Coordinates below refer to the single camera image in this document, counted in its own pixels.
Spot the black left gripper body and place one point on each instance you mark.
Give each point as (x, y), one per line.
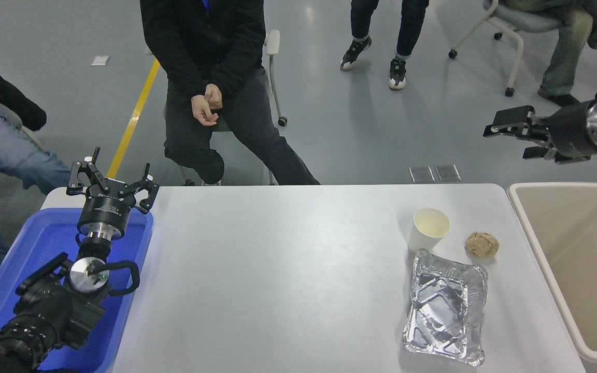
(104, 210)

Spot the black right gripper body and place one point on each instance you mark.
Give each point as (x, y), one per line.
(568, 132)

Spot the white paper cup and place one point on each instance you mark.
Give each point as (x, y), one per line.
(428, 230)

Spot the person's right hand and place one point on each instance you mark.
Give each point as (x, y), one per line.
(202, 111)

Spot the person's left hand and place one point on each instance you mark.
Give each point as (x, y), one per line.
(214, 97)

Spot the blue plastic tray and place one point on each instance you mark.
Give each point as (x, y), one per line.
(44, 238)

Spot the grey metal floor plate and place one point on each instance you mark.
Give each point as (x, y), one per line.
(448, 173)
(422, 174)

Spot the crumpled tan paper ball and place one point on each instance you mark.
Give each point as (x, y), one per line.
(482, 244)

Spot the large pale plastic bin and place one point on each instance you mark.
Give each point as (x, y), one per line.
(588, 259)

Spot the crumpled foil tray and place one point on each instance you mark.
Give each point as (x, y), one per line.
(443, 311)

